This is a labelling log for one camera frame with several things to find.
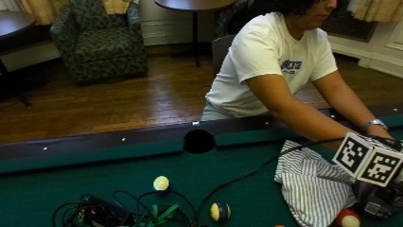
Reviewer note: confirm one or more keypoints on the silver wristwatch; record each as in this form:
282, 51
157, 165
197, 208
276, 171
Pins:
374, 123

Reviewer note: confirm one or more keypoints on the black electronic box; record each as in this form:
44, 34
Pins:
103, 214

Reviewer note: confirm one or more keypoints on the striped white cloth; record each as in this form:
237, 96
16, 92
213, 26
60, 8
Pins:
313, 186

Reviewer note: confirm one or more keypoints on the yellow striped billiard ball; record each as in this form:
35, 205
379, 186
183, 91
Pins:
220, 212

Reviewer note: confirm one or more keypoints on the pale yellow billiard ball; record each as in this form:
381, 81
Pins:
161, 183

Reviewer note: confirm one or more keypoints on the dark wooden table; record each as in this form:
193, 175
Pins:
12, 23

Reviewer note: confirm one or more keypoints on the round dark pedestal table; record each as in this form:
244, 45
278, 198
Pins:
194, 4

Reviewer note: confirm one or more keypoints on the orange billiard ball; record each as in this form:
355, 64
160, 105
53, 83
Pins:
280, 225

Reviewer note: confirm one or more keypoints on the red striped billiard ball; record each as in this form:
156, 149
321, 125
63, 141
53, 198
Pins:
347, 219

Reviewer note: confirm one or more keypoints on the wall vent grille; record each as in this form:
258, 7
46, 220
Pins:
349, 26

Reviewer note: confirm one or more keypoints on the white marker cube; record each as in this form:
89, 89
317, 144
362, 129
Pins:
369, 159

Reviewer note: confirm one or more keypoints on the white t-shirt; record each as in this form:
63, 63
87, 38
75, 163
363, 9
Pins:
269, 60

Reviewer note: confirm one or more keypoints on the grey chair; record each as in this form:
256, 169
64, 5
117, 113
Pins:
220, 52

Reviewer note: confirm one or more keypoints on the the person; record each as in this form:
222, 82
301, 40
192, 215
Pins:
269, 53

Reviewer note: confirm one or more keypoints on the green patterned armchair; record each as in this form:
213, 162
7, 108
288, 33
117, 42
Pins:
100, 47

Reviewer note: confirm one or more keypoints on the yellow curtain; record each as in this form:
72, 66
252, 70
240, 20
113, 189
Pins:
375, 10
42, 10
117, 6

